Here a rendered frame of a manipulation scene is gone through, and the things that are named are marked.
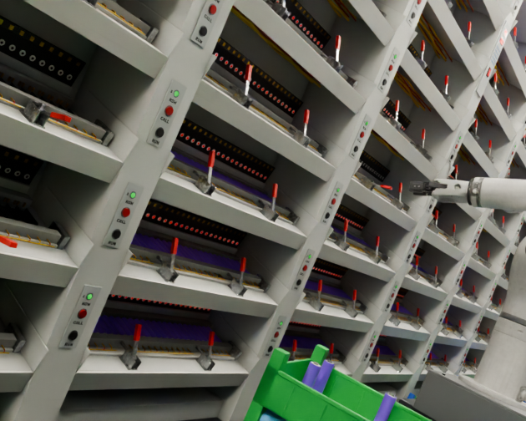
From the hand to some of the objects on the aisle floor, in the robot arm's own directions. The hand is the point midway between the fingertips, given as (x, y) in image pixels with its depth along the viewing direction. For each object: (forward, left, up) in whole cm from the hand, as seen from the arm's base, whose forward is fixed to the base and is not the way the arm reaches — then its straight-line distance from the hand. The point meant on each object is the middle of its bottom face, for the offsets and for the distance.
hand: (418, 188), depth 178 cm
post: (+20, +23, -81) cm, 87 cm away
